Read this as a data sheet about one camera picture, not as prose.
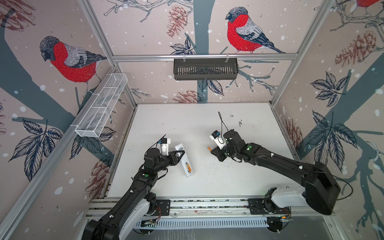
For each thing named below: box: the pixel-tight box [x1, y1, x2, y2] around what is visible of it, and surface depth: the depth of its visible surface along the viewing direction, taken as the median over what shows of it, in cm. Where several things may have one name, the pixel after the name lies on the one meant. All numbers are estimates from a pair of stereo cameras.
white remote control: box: [174, 143, 193, 178], surface depth 80 cm
